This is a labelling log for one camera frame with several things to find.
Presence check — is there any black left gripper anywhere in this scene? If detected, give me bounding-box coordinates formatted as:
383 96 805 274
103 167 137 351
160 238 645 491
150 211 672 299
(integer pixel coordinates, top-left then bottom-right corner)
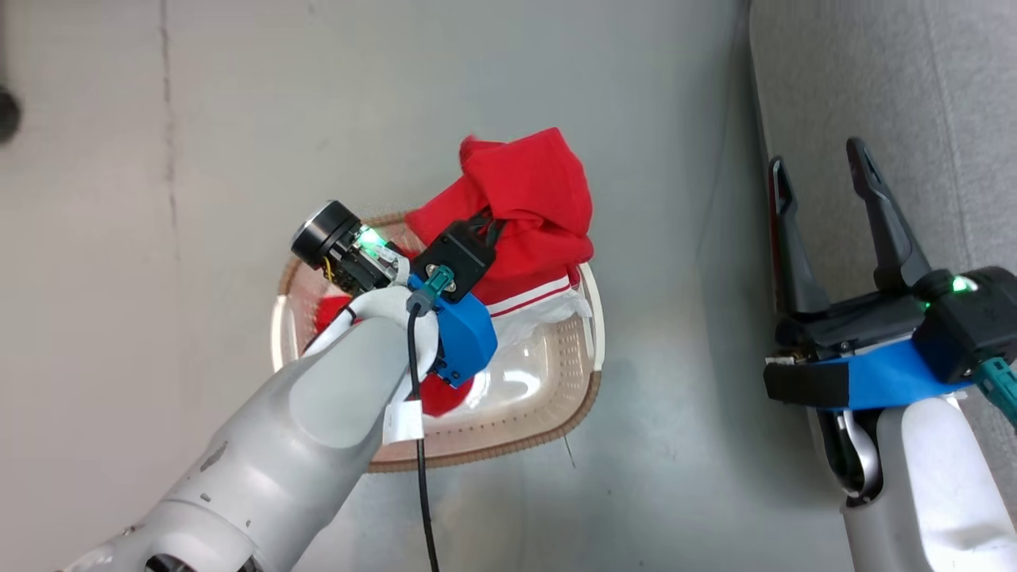
290 199 507 296

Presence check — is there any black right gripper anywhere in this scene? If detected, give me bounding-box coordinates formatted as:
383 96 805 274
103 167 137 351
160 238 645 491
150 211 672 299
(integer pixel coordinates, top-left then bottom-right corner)
763 137 938 408

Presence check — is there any red garment with white stripes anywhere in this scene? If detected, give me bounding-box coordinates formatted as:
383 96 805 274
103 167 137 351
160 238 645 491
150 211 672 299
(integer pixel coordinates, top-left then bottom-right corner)
314 127 595 418

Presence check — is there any cream laundry basket brown rim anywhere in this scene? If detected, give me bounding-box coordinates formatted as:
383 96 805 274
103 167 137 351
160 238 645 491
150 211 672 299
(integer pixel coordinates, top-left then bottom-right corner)
270 211 606 473

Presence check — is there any grey fabric sofa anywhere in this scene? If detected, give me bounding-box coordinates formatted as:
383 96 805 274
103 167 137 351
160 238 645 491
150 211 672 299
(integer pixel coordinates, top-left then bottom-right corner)
747 0 1017 517

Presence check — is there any black round caster foot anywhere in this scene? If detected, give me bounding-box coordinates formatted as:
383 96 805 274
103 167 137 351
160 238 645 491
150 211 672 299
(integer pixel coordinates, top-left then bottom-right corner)
0 86 21 145

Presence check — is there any teal left camera connector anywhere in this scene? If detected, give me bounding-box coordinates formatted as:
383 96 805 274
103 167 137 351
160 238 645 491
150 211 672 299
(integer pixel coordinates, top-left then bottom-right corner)
405 266 455 315

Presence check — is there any teal camera connector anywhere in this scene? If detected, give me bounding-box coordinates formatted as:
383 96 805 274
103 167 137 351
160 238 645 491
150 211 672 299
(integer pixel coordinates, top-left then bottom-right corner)
973 357 1017 430
405 266 455 315

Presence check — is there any blue left camera mount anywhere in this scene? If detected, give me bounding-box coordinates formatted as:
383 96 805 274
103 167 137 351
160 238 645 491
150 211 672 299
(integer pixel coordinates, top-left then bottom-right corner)
409 274 500 390

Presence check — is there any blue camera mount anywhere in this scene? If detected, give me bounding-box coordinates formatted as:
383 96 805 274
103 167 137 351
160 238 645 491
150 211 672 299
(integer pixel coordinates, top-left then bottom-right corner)
409 274 500 390
826 338 974 412

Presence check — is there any blue right camera mount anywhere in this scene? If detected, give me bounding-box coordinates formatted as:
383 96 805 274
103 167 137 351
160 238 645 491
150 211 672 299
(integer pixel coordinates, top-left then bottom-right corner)
826 338 974 412

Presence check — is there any white cable label tag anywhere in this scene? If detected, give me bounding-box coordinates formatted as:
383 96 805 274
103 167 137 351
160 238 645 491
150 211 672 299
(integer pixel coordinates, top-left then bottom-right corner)
383 401 424 444

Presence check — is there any teal right camera connector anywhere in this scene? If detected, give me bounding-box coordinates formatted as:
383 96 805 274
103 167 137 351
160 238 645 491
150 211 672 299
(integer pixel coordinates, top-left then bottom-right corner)
973 357 1017 430

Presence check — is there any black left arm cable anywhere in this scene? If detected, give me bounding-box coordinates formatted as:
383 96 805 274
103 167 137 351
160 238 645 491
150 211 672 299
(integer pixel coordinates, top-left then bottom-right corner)
405 302 442 572

